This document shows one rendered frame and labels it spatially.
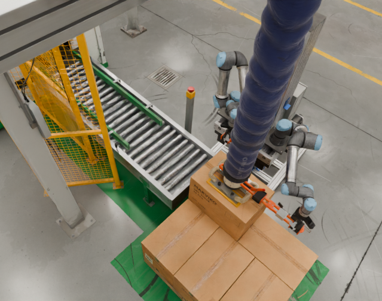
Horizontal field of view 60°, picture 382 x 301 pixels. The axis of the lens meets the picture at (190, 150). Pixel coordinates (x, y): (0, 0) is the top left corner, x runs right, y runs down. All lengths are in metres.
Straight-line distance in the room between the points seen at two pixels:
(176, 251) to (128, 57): 3.29
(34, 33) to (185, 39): 5.06
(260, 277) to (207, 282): 0.44
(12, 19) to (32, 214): 3.42
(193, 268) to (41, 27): 2.51
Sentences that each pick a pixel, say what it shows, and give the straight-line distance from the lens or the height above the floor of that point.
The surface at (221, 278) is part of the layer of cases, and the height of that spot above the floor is 0.54.
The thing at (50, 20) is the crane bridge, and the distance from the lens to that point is 0.68.
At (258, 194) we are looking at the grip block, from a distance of 2.66.
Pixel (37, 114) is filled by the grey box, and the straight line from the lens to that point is 2.34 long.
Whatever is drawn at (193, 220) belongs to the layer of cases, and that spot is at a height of 0.54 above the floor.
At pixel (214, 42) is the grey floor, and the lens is 5.67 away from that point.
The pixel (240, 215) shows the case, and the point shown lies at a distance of 2.71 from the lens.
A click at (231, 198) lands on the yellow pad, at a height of 0.97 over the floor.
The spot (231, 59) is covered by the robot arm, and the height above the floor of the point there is 1.65.
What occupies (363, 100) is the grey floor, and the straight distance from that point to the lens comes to 5.47.
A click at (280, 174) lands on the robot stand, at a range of 3.87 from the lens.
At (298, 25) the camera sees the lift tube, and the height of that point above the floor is 2.54.
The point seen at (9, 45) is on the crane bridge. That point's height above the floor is 3.00.
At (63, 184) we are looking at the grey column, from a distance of 3.07.
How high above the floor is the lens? 3.37
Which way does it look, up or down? 55 degrees down
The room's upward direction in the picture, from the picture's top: 5 degrees clockwise
